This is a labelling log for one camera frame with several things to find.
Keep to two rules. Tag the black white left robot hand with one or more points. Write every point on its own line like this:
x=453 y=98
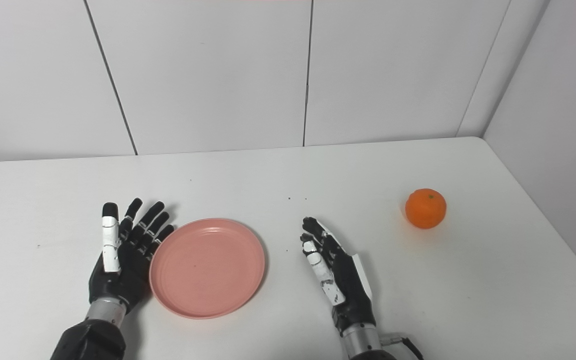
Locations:
x=120 y=280

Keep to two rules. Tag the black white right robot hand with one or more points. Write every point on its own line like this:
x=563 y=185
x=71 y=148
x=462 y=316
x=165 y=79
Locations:
x=345 y=285

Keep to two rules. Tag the pink round plate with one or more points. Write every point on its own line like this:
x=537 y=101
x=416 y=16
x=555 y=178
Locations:
x=207 y=268

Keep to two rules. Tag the orange fruit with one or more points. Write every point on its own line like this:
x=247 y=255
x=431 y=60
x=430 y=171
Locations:
x=426 y=208

